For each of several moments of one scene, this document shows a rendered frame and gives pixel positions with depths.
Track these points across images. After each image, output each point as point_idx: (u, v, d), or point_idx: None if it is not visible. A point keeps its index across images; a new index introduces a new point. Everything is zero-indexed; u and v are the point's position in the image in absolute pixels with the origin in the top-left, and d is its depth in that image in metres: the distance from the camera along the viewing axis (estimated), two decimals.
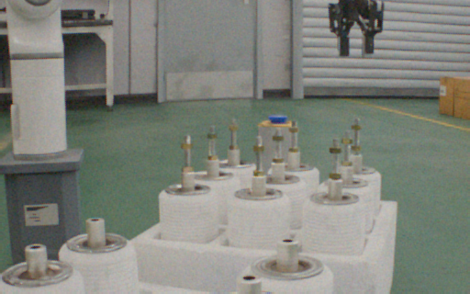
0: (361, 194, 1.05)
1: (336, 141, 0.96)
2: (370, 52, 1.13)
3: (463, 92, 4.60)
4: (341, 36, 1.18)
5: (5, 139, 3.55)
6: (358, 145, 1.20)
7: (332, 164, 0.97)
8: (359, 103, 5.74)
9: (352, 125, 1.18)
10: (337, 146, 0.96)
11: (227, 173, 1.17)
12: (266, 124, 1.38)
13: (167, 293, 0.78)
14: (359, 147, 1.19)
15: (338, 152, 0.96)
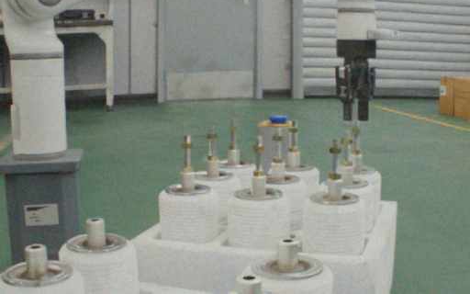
0: (361, 194, 1.05)
1: (336, 141, 0.96)
2: (365, 116, 1.22)
3: (463, 92, 4.60)
4: (352, 103, 1.15)
5: (5, 139, 3.55)
6: (359, 149, 1.20)
7: (332, 164, 0.97)
8: None
9: (352, 128, 1.19)
10: (337, 146, 0.96)
11: (227, 173, 1.17)
12: (266, 124, 1.38)
13: (167, 293, 0.78)
14: (357, 150, 1.19)
15: (338, 152, 0.96)
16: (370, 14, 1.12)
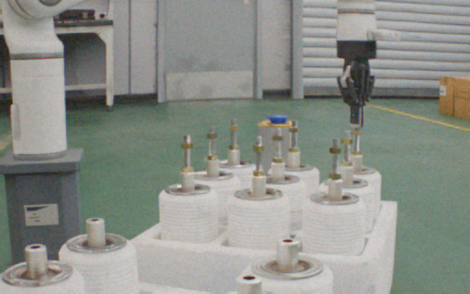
0: (361, 194, 1.05)
1: (336, 141, 0.96)
2: (361, 121, 1.20)
3: (463, 92, 4.60)
4: (359, 107, 1.17)
5: (5, 139, 3.55)
6: (359, 151, 1.19)
7: (332, 164, 0.97)
8: None
9: (352, 130, 1.19)
10: (337, 146, 0.96)
11: (227, 173, 1.17)
12: (266, 124, 1.38)
13: (167, 293, 0.78)
14: (353, 152, 1.19)
15: (338, 152, 0.96)
16: (370, 15, 1.12)
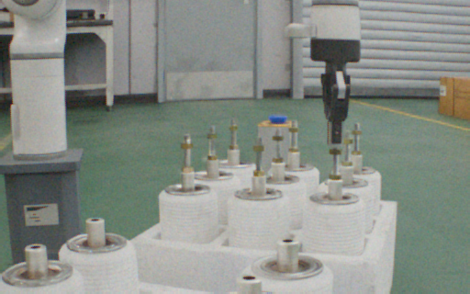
0: (361, 194, 1.05)
1: None
2: (336, 142, 0.95)
3: (463, 92, 4.60)
4: None
5: (5, 139, 3.55)
6: (359, 151, 1.19)
7: (337, 165, 0.97)
8: (359, 103, 5.74)
9: (352, 130, 1.19)
10: (332, 147, 0.96)
11: (227, 173, 1.17)
12: (266, 124, 1.38)
13: (167, 293, 0.78)
14: (353, 152, 1.19)
15: (330, 152, 0.97)
16: (312, 7, 0.93)
